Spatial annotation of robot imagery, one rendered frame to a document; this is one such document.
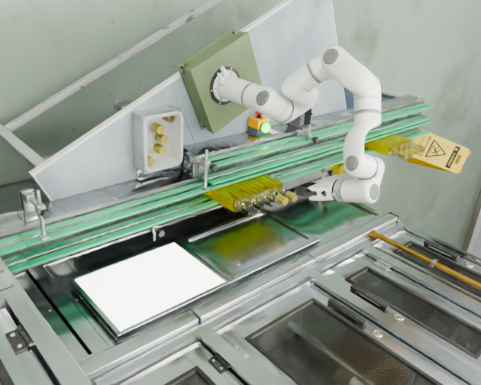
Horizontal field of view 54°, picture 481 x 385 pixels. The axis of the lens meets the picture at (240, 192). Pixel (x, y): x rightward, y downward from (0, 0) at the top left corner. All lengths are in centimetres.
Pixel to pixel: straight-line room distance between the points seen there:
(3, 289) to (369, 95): 113
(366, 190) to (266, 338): 55
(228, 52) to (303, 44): 55
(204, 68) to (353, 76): 62
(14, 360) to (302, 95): 121
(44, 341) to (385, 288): 124
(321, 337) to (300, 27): 142
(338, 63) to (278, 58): 76
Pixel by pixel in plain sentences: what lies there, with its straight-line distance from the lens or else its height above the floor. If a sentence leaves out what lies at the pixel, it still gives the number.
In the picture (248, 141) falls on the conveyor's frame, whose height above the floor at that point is 86.
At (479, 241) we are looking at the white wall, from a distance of 819.
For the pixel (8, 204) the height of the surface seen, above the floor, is 28.
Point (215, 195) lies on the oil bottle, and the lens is 194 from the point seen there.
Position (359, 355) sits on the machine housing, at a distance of 154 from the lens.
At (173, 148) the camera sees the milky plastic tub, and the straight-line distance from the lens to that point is 194.
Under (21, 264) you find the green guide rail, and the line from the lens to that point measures 165.
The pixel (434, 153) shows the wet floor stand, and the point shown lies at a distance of 508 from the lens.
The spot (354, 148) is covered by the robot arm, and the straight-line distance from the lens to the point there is 147.
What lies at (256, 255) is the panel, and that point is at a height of 125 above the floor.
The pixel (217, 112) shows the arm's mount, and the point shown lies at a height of 84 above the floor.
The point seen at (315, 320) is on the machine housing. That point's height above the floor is 159.
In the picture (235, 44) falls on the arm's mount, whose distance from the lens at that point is 195.
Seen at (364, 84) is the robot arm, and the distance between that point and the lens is 151.
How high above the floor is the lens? 229
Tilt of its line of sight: 41 degrees down
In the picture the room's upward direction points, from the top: 119 degrees clockwise
